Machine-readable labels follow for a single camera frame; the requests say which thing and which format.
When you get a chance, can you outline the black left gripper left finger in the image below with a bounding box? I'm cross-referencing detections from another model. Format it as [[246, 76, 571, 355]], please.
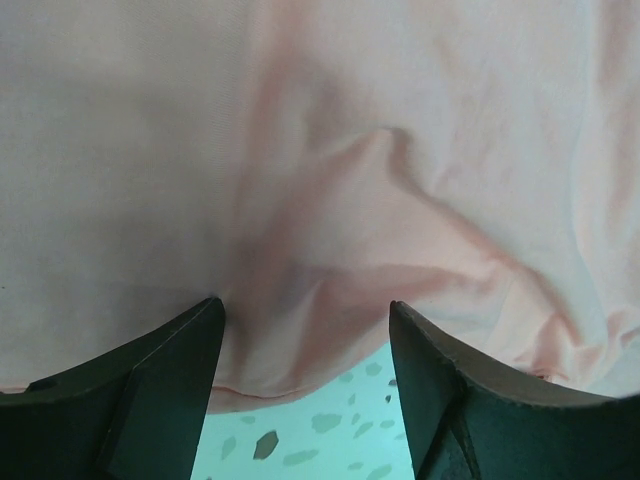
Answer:
[[1, 298, 224, 479]]

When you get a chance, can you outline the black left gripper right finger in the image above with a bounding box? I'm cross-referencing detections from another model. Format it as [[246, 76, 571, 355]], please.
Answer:
[[389, 301, 639, 480]]

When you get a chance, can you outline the salmon pink t-shirt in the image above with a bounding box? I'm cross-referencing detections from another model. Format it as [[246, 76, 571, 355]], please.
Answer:
[[1, 1, 639, 411]]

